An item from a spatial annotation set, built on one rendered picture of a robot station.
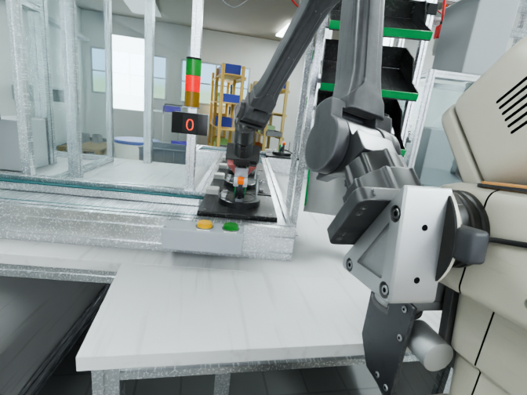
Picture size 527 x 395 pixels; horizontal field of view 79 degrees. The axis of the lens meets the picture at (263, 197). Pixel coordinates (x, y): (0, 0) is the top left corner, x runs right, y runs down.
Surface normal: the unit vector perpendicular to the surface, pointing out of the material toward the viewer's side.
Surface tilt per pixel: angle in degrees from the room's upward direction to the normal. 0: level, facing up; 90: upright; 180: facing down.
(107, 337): 0
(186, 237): 90
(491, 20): 90
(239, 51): 90
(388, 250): 90
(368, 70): 66
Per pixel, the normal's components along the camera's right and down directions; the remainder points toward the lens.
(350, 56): -0.88, -0.19
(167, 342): 0.11, -0.96
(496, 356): -0.98, -0.05
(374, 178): -0.47, -0.49
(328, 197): -0.01, -0.50
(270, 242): 0.04, 0.27
